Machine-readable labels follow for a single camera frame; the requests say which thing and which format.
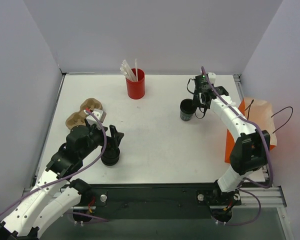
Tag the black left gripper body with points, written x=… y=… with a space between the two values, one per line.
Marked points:
x=106 y=137

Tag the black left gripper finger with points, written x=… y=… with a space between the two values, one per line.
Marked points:
x=119 y=137
x=113 y=142

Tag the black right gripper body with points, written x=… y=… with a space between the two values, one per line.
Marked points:
x=196 y=100

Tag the black paper coffee cup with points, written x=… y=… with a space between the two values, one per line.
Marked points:
x=187 y=109

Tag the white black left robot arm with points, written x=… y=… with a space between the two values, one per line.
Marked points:
x=57 y=191

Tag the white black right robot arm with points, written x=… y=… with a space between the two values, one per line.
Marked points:
x=251 y=145

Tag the brown cardboard cup carrier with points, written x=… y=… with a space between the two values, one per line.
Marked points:
x=78 y=118

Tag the stack of black lids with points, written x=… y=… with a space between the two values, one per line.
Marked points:
x=110 y=156

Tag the red cylindrical straw holder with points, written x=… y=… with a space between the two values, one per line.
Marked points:
x=136 y=89

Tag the white wrapped straw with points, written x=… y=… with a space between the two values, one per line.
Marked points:
x=136 y=70

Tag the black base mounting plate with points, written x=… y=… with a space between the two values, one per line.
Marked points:
x=155 y=201

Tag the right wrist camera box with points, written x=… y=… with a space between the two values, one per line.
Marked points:
x=209 y=76

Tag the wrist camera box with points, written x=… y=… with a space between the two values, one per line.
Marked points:
x=209 y=76
x=92 y=115

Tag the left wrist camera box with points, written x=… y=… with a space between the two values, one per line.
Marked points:
x=92 y=115

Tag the aluminium frame rail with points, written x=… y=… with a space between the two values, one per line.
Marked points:
x=269 y=198

